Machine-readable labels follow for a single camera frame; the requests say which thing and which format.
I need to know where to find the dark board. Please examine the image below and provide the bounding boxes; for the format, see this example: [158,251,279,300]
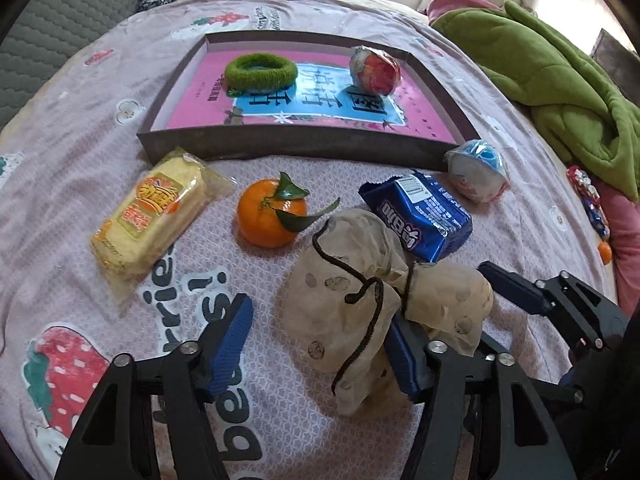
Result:
[590,27,640,77]

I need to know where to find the green fuzzy hair scrunchie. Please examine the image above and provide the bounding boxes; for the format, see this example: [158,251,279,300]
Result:
[224,54,298,97]

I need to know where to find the red toy egg in wrapper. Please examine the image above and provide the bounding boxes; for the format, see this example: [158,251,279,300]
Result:
[348,46,402,97]

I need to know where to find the green quilted blanket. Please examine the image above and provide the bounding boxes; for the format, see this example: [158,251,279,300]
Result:
[431,0,640,201]

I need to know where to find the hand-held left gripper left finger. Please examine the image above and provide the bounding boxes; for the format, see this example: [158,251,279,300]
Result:
[52,292,255,480]

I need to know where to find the mandarin with leaves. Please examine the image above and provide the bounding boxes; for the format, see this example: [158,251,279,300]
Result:
[236,172,341,249]

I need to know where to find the pink cloth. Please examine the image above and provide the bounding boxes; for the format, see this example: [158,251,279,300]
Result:
[594,180,640,306]

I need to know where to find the yellow cake packet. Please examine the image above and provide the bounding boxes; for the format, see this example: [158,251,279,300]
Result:
[90,147,236,303]

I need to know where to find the shallow brown cardboard box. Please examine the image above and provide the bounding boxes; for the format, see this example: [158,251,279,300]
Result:
[136,30,481,173]

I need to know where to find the blue candy packet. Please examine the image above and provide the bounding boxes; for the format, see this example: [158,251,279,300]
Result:
[585,204,612,241]

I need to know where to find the red and white candy packet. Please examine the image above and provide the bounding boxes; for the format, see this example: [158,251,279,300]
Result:
[566,165,599,207]

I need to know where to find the beige drawstring pouch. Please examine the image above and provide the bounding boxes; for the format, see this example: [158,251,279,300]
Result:
[277,208,495,416]

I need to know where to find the blue cookie packet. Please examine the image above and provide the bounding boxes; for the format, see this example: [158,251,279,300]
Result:
[358,171,473,263]

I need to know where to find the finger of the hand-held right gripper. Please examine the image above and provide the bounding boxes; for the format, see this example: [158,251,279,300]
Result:
[479,260,630,356]
[525,382,587,408]

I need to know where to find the pink pillow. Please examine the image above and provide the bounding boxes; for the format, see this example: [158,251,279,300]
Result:
[425,0,501,23]

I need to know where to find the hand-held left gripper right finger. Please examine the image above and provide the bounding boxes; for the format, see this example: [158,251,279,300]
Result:
[382,317,578,480]

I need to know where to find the blue and white toy egg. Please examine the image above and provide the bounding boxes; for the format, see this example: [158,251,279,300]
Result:
[444,139,511,204]

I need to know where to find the strawberry printed blanket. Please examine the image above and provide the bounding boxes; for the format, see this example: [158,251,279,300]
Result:
[0,0,626,480]

